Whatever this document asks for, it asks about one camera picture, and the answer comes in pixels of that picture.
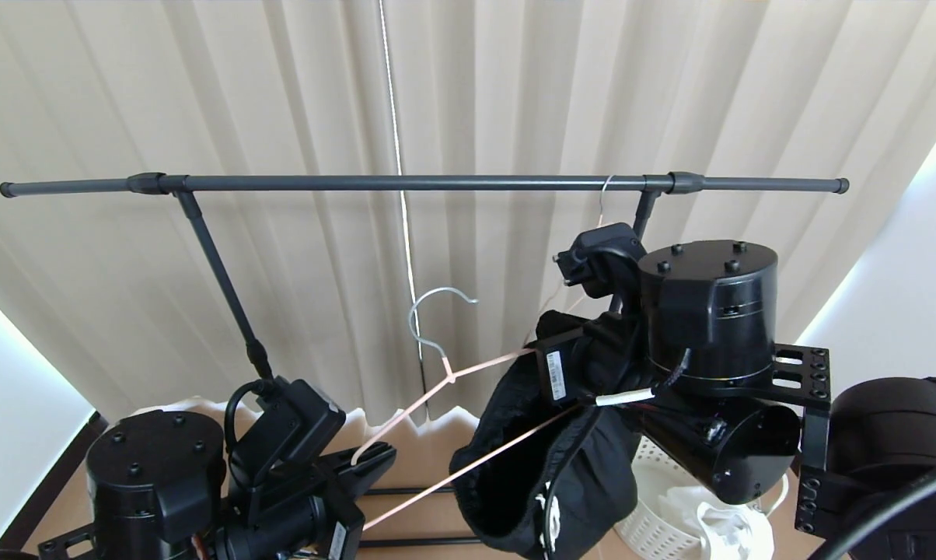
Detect beige curtain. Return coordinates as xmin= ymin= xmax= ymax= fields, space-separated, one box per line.
xmin=0 ymin=0 xmax=936 ymax=425

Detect white laundry basket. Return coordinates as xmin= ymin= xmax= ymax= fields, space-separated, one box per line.
xmin=614 ymin=436 xmax=790 ymax=560

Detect white garment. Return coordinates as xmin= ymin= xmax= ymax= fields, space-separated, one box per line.
xmin=658 ymin=486 xmax=776 ymax=560

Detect black clothes rack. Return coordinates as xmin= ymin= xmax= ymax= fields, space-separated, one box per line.
xmin=0 ymin=171 xmax=851 ymax=549

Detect black shorts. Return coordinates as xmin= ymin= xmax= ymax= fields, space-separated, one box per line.
xmin=449 ymin=310 xmax=648 ymax=560

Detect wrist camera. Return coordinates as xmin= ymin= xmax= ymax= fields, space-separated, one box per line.
xmin=554 ymin=223 xmax=648 ymax=300
xmin=227 ymin=377 xmax=347 ymax=506

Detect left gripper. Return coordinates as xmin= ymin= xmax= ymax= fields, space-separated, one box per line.
xmin=227 ymin=467 xmax=368 ymax=560

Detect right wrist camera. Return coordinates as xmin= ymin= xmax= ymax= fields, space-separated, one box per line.
xmin=554 ymin=223 xmax=648 ymax=300

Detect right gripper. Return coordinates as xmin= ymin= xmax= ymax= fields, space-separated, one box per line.
xmin=534 ymin=319 xmax=651 ymax=407

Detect pink clothes hanger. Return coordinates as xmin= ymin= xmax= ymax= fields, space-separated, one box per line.
xmin=522 ymin=175 xmax=618 ymax=347
xmin=350 ymin=288 xmax=585 ymax=531

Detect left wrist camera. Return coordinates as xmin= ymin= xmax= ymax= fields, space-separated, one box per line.
xmin=227 ymin=377 xmax=347 ymax=506

